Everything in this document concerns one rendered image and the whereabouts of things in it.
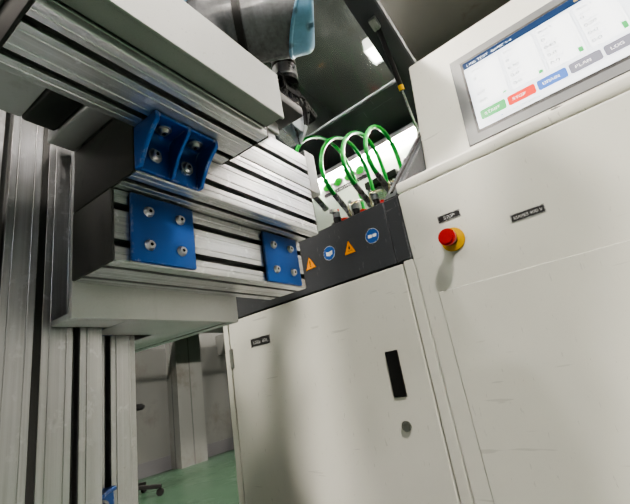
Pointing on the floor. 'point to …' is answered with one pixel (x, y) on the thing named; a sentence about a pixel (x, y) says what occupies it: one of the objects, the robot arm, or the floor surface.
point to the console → (540, 289)
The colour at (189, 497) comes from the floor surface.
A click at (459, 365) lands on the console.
